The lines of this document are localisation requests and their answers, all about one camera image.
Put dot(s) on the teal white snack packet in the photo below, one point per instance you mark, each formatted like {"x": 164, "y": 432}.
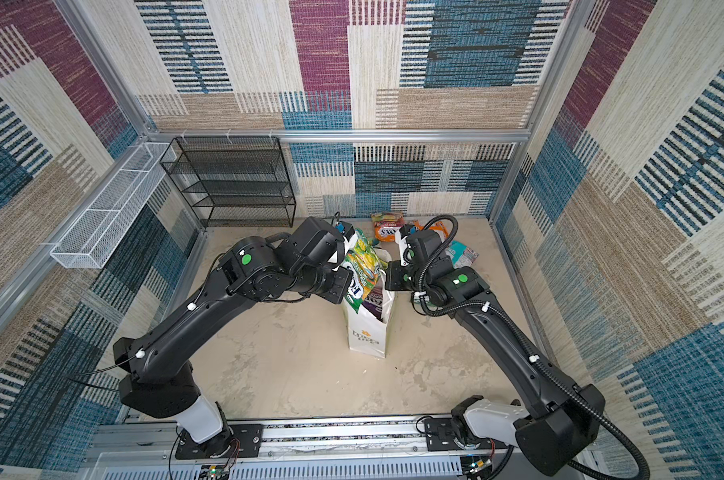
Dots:
{"x": 461, "y": 255}

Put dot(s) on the white wire mesh basket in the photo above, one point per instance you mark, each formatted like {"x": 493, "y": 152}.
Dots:
{"x": 97, "y": 232}

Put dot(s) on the green yellow snack bag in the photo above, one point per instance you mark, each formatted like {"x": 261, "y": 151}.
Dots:
{"x": 364, "y": 263}

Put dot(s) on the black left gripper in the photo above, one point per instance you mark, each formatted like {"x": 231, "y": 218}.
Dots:
{"x": 344, "y": 281}

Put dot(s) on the white floral paper bag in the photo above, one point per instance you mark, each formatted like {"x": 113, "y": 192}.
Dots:
{"x": 366, "y": 334}

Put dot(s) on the orange Fox's candy bag back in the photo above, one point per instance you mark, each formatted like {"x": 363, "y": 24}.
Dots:
{"x": 386, "y": 225}

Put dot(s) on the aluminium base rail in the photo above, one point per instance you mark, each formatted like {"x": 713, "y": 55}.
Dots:
{"x": 366, "y": 447}

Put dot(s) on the black wire mesh shelf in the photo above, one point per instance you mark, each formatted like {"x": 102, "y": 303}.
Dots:
{"x": 232, "y": 181}

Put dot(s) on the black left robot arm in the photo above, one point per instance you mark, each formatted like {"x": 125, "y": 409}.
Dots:
{"x": 159, "y": 378}

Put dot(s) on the purple Fox's berries candy bag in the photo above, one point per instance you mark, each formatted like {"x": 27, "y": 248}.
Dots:
{"x": 375, "y": 302}

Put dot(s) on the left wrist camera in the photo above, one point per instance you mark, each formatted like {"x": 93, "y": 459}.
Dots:
{"x": 348, "y": 231}

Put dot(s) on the orange snack bag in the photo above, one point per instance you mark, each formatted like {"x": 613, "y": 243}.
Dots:
{"x": 438, "y": 227}

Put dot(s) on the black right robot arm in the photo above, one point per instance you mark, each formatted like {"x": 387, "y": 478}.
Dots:
{"x": 548, "y": 427}

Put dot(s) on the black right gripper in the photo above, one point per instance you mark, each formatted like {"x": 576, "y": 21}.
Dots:
{"x": 392, "y": 273}

